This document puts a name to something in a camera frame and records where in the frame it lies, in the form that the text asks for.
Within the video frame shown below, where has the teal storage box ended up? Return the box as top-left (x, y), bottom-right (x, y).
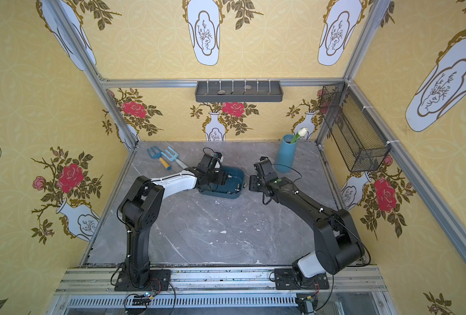
top-left (199, 166), bottom-right (245, 199)

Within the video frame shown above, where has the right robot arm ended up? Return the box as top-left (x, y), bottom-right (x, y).
top-left (250, 157), bottom-right (367, 278)

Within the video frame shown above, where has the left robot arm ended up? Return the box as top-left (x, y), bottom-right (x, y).
top-left (115, 152), bottom-right (228, 291)

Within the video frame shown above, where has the teal vase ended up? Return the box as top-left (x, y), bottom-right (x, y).
top-left (275, 135), bottom-right (296, 173)

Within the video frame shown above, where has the light blue toy fork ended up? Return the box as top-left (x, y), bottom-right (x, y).
top-left (162, 146), bottom-right (188, 169)

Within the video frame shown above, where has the white tulip flower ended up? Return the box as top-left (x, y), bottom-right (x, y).
top-left (291, 127), bottom-right (308, 144)

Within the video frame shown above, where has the blue toy shovel yellow handle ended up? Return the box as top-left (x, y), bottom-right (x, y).
top-left (148, 146), bottom-right (171, 170)

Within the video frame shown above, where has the grey wall shelf tray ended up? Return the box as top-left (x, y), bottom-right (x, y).
top-left (195, 80), bottom-right (284, 103)

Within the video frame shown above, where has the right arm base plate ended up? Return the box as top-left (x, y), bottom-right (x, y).
top-left (268, 268), bottom-right (330, 291)

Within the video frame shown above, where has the black wire mesh basket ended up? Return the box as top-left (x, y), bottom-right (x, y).
top-left (321, 83), bottom-right (390, 173)

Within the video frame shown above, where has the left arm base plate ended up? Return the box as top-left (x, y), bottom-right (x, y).
top-left (114, 269), bottom-right (171, 293)

